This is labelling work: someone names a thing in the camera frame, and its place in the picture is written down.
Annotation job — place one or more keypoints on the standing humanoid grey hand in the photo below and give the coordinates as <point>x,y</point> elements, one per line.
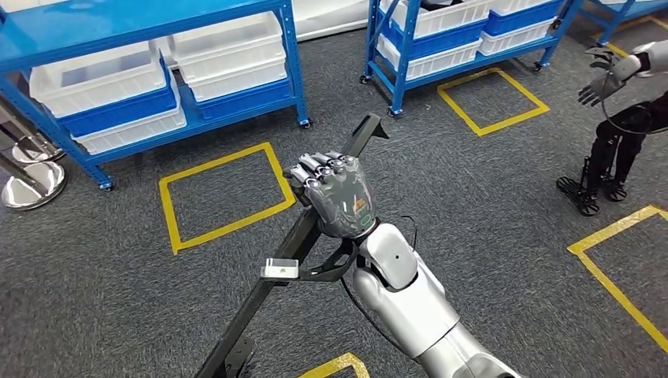
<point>610,73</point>

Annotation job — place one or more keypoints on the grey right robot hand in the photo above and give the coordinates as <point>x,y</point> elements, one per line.
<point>339,198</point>

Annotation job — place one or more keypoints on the long black metal part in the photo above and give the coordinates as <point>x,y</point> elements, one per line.
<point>250,308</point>

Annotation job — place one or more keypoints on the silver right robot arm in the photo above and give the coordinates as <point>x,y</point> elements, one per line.
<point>412,308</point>

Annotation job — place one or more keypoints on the blue metal shelf rack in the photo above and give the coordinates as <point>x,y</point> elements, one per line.
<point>104,26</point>
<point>404,52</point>
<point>616,13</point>

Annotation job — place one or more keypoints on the black part in bin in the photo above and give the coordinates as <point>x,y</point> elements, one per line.
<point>441,4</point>

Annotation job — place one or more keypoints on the yellow floor tape square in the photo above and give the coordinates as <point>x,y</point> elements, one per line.
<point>334,365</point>
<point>616,50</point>
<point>600,274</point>
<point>454,101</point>
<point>169,219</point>

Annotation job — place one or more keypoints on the standing humanoid black legs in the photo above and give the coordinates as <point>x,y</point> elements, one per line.
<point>616,146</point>

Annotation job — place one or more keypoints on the black robot foot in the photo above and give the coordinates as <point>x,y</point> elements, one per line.
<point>237,360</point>

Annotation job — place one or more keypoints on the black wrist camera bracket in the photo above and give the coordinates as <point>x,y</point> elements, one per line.
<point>334,266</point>

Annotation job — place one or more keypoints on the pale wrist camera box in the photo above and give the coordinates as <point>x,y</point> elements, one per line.
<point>279,268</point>

